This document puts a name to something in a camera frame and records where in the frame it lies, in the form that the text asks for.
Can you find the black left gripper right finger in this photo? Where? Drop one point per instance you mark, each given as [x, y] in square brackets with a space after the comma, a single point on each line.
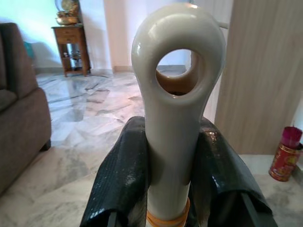
[225, 170]

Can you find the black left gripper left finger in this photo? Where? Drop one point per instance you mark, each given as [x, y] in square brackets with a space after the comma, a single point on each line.
[118, 170]

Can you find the wooden broom with beige grip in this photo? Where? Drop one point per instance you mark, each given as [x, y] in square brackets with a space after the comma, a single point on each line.
[170, 142]

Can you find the red tin of incense sticks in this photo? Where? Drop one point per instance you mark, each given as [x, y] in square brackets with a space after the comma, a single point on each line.
[285, 160]

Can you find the light wood panel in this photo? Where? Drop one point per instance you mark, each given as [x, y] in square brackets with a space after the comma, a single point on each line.
[260, 71]

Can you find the brown fabric sofa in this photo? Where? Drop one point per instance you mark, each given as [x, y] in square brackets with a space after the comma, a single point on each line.
[19, 106]

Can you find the silver metal vessel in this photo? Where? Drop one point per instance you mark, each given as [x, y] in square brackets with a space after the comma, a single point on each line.
[75, 59]

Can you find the wooden side table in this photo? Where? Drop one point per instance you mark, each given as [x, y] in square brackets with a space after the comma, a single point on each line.
[71, 35]

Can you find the teal cushion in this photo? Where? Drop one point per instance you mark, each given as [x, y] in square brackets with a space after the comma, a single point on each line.
[28, 49]

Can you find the brass ornament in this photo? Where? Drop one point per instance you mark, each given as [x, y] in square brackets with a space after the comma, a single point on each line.
[67, 11]

